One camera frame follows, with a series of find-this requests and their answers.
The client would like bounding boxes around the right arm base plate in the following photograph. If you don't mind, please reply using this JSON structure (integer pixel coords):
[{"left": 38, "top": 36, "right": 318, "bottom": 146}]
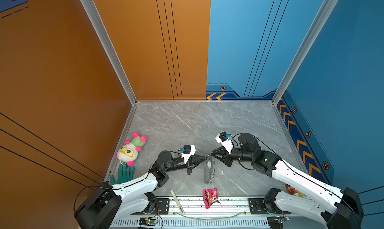
[{"left": 248, "top": 198, "right": 282, "bottom": 215}]

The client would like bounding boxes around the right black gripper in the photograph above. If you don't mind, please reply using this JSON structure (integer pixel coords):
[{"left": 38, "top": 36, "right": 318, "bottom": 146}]
[{"left": 210, "top": 145, "right": 254, "bottom": 168}]

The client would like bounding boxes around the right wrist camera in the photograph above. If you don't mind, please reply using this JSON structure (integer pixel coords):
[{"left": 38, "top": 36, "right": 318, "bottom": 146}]
[{"left": 216, "top": 132, "right": 234, "bottom": 154}]

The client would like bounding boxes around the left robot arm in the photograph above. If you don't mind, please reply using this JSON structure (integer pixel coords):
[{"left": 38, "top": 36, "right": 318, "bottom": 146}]
[{"left": 74, "top": 151, "right": 208, "bottom": 229}]

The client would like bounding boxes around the aluminium front rail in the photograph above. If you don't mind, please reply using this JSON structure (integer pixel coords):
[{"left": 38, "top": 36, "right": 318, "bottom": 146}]
[{"left": 78, "top": 195, "right": 343, "bottom": 229}]

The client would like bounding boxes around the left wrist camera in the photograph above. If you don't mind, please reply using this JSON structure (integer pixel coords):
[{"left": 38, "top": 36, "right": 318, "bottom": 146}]
[{"left": 179, "top": 145, "right": 196, "bottom": 165}]

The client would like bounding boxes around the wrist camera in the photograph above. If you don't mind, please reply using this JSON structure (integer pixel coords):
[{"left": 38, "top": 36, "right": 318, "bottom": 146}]
[
  {"left": 179, "top": 145, "right": 196, "bottom": 165},
  {"left": 216, "top": 132, "right": 234, "bottom": 154}
]

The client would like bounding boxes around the red white bandage box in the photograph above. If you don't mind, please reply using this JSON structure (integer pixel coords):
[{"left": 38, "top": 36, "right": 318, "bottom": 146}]
[{"left": 285, "top": 184, "right": 304, "bottom": 198}]

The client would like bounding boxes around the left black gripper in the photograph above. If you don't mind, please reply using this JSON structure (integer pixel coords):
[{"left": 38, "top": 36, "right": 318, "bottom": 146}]
[{"left": 163, "top": 154, "right": 206, "bottom": 177}]

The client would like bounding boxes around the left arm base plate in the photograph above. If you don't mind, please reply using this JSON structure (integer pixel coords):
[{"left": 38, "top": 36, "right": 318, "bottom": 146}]
[{"left": 143, "top": 198, "right": 170, "bottom": 215}]

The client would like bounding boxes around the right circuit board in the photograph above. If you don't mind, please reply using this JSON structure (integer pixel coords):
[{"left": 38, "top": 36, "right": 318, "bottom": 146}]
[{"left": 267, "top": 217, "right": 291, "bottom": 229}]

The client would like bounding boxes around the circuit board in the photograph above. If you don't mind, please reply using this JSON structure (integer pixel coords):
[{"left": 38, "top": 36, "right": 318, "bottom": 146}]
[
  {"left": 267, "top": 217, "right": 291, "bottom": 229},
  {"left": 138, "top": 218, "right": 159, "bottom": 229}
]

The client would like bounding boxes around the left circuit board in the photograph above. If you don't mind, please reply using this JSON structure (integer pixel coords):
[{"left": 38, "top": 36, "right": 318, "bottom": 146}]
[{"left": 138, "top": 218, "right": 159, "bottom": 229}]

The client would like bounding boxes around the pink snack packet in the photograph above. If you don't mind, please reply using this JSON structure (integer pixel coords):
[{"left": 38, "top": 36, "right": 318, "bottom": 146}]
[{"left": 203, "top": 188, "right": 220, "bottom": 209}]

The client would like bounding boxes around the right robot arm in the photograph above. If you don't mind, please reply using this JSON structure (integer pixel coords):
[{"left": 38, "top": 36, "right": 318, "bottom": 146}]
[{"left": 211, "top": 132, "right": 364, "bottom": 229}]

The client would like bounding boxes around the pink green plush toy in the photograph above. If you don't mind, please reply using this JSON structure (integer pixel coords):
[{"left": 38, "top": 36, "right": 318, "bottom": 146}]
[{"left": 115, "top": 133, "right": 148, "bottom": 167}]

